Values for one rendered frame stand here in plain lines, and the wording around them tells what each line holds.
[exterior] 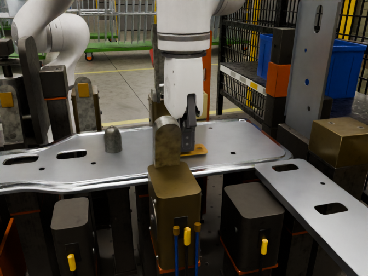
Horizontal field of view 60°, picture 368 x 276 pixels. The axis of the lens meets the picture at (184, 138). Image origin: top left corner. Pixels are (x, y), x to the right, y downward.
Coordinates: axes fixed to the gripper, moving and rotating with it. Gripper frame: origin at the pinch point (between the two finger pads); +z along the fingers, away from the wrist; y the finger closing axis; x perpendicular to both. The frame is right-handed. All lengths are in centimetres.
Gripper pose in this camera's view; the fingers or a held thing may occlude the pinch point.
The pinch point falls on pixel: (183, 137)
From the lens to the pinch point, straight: 58.7
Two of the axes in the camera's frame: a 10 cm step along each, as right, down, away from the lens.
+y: 2.5, 3.9, -8.9
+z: 0.0, 9.1, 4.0
